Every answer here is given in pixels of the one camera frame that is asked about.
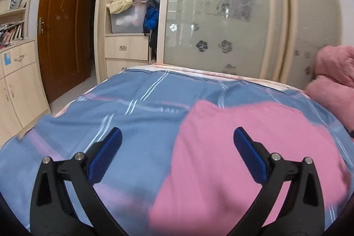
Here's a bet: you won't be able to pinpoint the beige bookshelf cabinet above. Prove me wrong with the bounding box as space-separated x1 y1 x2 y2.
0 0 52 144

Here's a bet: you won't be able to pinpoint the frosted glass sliding door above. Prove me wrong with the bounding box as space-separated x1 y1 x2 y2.
163 0 288 84
285 0 354 88

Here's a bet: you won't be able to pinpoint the beige wardrobe drawer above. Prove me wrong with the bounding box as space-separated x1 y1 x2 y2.
106 58 151 78
105 35 150 60

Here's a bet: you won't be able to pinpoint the clear plastic storage box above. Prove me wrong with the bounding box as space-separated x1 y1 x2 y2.
111 2 147 34

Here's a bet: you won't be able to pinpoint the brown wooden door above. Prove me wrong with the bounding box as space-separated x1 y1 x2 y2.
37 0 107 104

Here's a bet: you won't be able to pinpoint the pink and white jacket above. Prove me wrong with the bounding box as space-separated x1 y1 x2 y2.
148 100 352 236

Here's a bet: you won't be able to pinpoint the blue striped bed sheet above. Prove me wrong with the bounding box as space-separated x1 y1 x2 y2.
0 67 354 236

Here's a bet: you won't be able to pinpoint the blue cloth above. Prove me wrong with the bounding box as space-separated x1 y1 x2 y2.
143 6 160 33

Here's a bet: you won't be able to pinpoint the pink fluffy blanket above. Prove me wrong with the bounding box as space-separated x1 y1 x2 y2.
304 45 354 140

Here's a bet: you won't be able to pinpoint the beige wardrobe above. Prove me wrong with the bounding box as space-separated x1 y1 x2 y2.
94 0 354 90

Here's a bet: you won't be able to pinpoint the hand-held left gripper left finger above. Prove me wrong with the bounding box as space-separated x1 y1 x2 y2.
30 127 129 236

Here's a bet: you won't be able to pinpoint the yellow checked cloth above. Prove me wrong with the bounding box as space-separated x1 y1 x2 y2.
107 0 137 14

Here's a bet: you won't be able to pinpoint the row of books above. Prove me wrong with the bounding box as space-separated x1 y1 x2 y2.
0 21 25 48

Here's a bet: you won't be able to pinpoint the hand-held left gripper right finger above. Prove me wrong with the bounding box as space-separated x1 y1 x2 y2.
227 127 325 236

